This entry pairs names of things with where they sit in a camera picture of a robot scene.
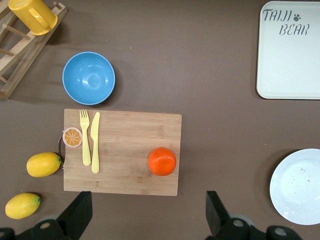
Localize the yellow plastic knife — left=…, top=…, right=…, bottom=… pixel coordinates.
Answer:
left=89, top=111, right=101, bottom=175

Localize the yellow plastic fork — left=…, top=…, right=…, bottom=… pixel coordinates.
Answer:
left=79, top=109, right=92, bottom=167

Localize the toy orange slice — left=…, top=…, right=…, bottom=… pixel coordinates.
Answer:
left=62, top=126, right=83, bottom=148

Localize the brown table mat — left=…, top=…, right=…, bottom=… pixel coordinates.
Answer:
left=0, top=0, right=320, bottom=240

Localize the white round plate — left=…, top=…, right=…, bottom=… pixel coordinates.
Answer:
left=269, top=148, right=320, bottom=226

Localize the blue bowl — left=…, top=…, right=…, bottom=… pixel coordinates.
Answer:
left=62, top=51, right=116, bottom=106

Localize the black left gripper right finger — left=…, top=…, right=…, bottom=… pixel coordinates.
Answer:
left=204, top=190, right=268, bottom=240

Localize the yellow lemon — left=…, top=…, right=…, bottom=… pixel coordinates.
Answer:
left=26, top=152, right=62, bottom=178
left=4, top=192, right=41, bottom=220

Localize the wooden drying rack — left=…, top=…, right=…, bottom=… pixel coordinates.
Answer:
left=0, top=0, right=68, bottom=100

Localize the yellow mug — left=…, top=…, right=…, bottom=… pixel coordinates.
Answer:
left=8, top=0, right=59, bottom=36

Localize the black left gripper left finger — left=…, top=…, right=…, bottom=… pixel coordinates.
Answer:
left=14, top=190, right=94, bottom=240

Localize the wooden cutting board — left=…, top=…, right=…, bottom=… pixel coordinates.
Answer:
left=57, top=108, right=183, bottom=197

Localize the orange fruit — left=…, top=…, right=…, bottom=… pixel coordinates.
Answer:
left=147, top=146, right=177, bottom=177

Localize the cream tray with bear print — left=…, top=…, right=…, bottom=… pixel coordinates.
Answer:
left=256, top=0, right=320, bottom=100

